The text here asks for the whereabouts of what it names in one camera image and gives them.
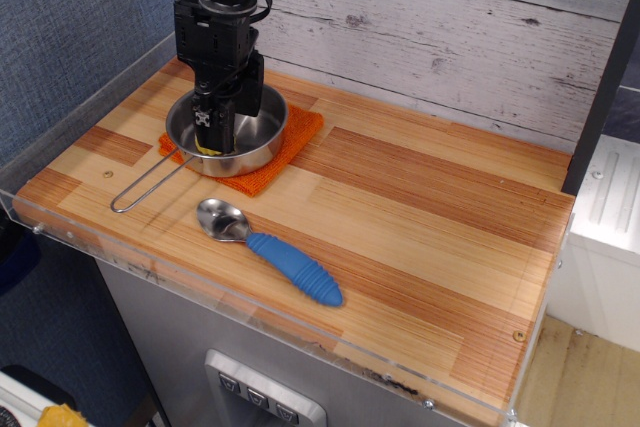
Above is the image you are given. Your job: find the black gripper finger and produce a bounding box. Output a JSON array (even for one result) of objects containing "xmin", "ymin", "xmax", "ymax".
[
  {"xmin": 235, "ymin": 50, "xmax": 264, "ymax": 117},
  {"xmin": 191, "ymin": 93, "xmax": 235, "ymax": 139}
]

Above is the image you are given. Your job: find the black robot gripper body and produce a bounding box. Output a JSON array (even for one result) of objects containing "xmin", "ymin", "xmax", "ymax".
[{"xmin": 174, "ymin": 0, "xmax": 260, "ymax": 95}]

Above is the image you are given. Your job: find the yellow plastic corn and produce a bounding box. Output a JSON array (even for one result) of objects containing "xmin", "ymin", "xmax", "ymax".
[{"xmin": 194, "ymin": 136, "xmax": 237, "ymax": 156}]

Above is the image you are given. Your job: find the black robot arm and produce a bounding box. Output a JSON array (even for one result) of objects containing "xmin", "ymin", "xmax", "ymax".
[{"xmin": 174, "ymin": 0, "xmax": 272, "ymax": 156}]

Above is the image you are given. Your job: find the stainless steel pot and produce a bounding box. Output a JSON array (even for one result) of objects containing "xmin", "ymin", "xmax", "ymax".
[{"xmin": 109, "ymin": 80, "xmax": 290, "ymax": 213}]

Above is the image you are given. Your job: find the orange knitted cloth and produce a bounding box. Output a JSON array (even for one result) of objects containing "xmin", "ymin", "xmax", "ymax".
[{"xmin": 158, "ymin": 104, "xmax": 325, "ymax": 199}]

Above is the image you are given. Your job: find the silver button control panel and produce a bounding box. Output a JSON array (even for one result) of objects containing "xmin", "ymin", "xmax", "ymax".
[{"xmin": 204, "ymin": 349, "xmax": 328, "ymax": 426}]

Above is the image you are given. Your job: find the yellow black object bottom left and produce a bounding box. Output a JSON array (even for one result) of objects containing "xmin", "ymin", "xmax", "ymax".
[{"xmin": 0, "ymin": 404, "xmax": 86, "ymax": 427}]

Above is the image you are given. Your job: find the clear acrylic table guard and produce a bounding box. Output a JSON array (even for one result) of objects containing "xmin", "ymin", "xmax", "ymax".
[{"xmin": 1, "ymin": 43, "xmax": 573, "ymax": 426}]

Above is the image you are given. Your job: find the white aluminium side block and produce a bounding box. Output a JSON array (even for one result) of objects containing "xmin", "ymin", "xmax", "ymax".
[{"xmin": 571, "ymin": 135, "xmax": 639, "ymax": 253}]

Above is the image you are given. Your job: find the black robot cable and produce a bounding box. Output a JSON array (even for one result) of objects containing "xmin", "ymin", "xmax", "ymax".
[{"xmin": 249, "ymin": 0, "xmax": 274, "ymax": 26}]

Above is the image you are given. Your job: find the blue handled metal spoon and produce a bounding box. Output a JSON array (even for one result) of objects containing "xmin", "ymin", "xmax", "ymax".
[{"xmin": 196, "ymin": 198, "xmax": 344, "ymax": 307}]

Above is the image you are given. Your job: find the dark right vertical post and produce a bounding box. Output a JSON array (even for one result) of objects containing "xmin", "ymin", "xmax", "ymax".
[{"xmin": 561, "ymin": 0, "xmax": 639, "ymax": 196}]

